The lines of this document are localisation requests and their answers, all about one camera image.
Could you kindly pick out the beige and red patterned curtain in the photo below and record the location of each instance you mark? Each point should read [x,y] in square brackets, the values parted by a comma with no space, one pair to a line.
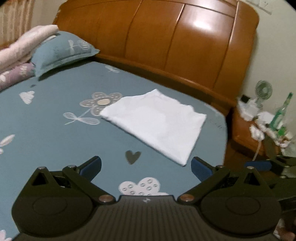
[13,20]

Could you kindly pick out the wooden nightstand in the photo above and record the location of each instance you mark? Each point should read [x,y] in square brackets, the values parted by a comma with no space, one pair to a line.
[242,134]

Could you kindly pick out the white plug boxes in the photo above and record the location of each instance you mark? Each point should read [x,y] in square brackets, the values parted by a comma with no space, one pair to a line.
[247,107]

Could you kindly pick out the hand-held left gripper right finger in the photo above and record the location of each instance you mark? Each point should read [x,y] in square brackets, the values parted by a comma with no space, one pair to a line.
[201,166]

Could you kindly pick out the green glass bottle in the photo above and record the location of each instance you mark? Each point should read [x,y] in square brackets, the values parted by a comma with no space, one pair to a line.
[279,115]

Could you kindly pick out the white wall socket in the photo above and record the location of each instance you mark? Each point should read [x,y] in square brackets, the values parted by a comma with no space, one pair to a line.
[261,4]

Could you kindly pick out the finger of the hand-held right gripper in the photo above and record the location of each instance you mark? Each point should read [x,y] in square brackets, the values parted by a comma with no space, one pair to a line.
[259,165]
[271,147]

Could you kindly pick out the teal floral pillow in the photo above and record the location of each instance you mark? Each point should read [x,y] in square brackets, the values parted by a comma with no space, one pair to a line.
[57,52]

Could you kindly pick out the white long-sleeve printed shirt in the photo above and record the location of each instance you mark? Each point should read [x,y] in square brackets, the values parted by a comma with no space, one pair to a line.
[157,122]

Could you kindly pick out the purple floral quilt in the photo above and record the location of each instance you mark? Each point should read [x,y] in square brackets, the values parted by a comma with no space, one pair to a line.
[16,74]

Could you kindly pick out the white crumpled tissues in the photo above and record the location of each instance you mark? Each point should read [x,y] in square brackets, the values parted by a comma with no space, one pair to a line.
[257,131]

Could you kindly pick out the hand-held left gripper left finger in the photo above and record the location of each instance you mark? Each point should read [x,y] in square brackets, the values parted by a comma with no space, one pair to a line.
[91,165]

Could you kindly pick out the wooden headboard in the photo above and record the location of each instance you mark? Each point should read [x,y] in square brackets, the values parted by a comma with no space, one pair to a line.
[173,41]

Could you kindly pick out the pink floral quilt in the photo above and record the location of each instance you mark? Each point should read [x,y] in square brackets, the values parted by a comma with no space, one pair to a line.
[20,45]

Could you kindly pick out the small desk fan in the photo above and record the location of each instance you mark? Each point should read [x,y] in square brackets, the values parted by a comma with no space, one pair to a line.
[263,90]

